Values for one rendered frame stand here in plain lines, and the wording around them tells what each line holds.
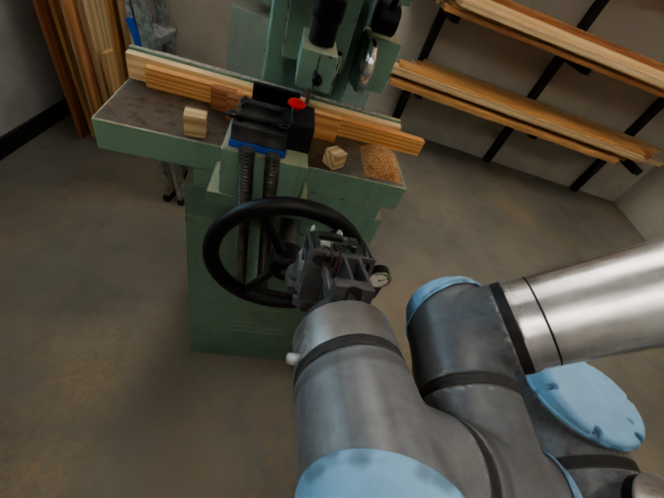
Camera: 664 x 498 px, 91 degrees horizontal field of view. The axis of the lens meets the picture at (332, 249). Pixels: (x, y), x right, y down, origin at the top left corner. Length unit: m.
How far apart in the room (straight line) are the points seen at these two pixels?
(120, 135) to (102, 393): 0.90
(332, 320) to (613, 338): 0.22
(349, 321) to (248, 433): 1.07
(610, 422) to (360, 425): 0.49
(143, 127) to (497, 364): 0.65
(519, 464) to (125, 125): 0.70
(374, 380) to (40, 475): 1.21
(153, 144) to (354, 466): 0.63
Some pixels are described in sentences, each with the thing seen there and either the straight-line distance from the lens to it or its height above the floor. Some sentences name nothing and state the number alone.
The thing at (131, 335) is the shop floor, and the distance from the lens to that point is 1.45.
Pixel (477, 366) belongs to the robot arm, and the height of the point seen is 1.04.
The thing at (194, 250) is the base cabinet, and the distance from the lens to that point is 0.89.
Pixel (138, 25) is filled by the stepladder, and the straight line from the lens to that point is 1.53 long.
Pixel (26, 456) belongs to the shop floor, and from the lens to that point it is 1.38.
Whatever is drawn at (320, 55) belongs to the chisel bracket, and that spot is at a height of 1.07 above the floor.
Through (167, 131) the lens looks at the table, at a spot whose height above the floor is 0.90.
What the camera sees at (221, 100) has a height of 0.92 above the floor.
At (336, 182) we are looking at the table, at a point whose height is 0.88.
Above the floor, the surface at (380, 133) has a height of 0.93.
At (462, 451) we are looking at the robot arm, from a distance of 0.24.
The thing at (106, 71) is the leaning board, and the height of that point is 0.40.
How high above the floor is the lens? 1.27
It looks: 45 degrees down
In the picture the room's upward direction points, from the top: 23 degrees clockwise
